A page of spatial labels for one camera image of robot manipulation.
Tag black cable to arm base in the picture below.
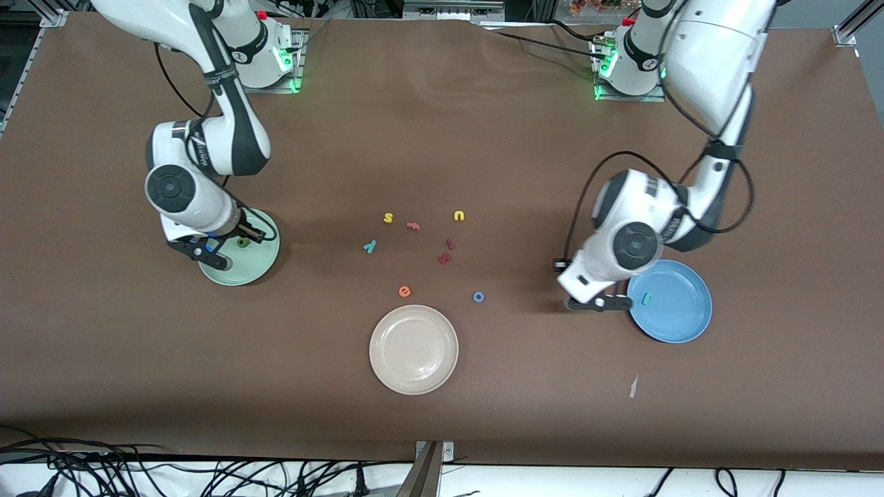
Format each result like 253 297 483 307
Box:
483 19 608 64

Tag long black right arm cable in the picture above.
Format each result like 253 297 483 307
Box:
153 41 216 119

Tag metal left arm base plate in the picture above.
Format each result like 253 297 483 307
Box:
592 38 668 104

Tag grey support beam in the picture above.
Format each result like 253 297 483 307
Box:
396 442 444 497

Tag orange artificial flowers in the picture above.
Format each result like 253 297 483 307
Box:
569 0 624 16

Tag blue plate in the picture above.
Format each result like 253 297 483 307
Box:
626 259 713 344

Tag grey box behind table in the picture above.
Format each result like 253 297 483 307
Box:
403 0 506 21

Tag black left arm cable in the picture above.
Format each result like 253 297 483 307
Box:
563 14 755 266

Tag aluminium frame rail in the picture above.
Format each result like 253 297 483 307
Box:
832 0 884 47
0 0 71 135

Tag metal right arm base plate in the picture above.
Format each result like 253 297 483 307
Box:
229 28 309 95

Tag light green plate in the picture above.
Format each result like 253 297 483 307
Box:
197 207 281 286

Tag small metal table bracket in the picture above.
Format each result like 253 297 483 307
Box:
414 440 456 463

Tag beige plate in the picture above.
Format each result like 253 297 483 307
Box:
369 304 459 396

